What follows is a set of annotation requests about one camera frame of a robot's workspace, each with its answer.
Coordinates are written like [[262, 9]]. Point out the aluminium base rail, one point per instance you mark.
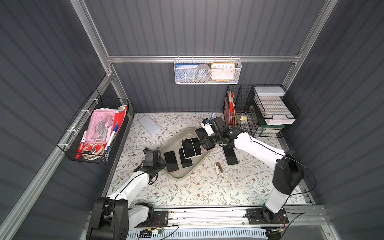
[[298, 222]]

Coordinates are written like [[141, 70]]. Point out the checked notebook stack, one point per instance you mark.
[[274, 111]]

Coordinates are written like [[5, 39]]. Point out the dark purple case phone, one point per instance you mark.
[[230, 156]]

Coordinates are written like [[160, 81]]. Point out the black phone white case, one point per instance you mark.
[[197, 146]]

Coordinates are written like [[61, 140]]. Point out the grey tape roll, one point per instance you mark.
[[203, 73]]

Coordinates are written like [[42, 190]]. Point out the beige storage box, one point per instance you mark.
[[174, 145]]

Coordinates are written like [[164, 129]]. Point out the white flat case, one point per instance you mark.
[[149, 125]]

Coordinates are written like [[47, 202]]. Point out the red folder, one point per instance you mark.
[[229, 108]]

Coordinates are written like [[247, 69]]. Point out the yellow utility knife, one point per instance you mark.
[[234, 121]]

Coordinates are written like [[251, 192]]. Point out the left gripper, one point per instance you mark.
[[156, 165]]

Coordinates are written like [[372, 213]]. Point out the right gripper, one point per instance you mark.
[[212, 137]]

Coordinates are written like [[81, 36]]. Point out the black wire side basket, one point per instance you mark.
[[74, 145]]

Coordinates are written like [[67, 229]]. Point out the black wire desk organizer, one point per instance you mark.
[[243, 95]]

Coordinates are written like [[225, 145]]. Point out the cream case phone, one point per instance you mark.
[[188, 148]]

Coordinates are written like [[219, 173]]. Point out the blue box in basket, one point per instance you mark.
[[185, 73]]

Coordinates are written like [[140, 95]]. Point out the light blue case phone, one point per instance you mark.
[[185, 163]]

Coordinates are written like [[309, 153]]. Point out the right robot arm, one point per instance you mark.
[[287, 172]]

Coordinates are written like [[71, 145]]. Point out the pink case phone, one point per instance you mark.
[[171, 162]]

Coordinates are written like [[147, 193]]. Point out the white wire wall basket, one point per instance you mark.
[[209, 61]]

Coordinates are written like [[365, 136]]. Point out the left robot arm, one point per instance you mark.
[[113, 217]]

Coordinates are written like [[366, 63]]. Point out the pink pencil case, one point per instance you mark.
[[100, 126]]

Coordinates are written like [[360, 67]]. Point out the yellow alarm clock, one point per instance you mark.
[[223, 71]]

